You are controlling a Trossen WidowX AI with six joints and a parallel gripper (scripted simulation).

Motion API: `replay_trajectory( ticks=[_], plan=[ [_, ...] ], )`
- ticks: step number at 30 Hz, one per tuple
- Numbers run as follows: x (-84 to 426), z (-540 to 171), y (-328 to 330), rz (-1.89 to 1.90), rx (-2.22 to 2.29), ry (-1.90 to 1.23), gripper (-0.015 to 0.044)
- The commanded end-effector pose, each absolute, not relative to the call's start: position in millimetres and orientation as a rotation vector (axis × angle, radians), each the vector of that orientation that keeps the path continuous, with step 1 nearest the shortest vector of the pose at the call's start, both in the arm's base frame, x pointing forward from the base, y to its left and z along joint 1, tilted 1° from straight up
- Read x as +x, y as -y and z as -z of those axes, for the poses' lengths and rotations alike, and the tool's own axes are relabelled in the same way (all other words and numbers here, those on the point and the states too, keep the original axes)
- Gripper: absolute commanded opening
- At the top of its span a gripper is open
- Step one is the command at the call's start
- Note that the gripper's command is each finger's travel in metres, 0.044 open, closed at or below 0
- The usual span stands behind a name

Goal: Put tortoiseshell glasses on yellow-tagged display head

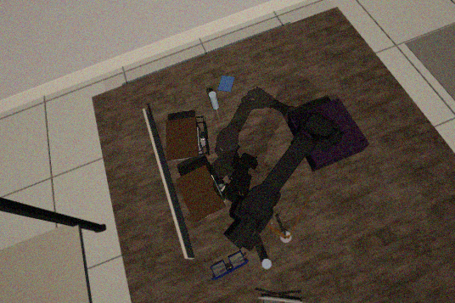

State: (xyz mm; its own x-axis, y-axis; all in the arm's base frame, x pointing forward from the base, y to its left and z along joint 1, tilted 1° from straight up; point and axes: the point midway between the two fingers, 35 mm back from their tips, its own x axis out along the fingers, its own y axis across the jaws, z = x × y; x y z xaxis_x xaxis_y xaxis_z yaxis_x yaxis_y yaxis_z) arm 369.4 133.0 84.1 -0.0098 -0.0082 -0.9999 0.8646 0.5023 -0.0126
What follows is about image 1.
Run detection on blue flat rectangular block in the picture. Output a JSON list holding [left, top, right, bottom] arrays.
[[217, 76, 234, 92]]

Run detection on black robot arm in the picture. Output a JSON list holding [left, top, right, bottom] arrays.
[[223, 111, 344, 249]]

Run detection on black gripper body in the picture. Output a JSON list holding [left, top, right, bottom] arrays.
[[243, 193, 281, 250]]

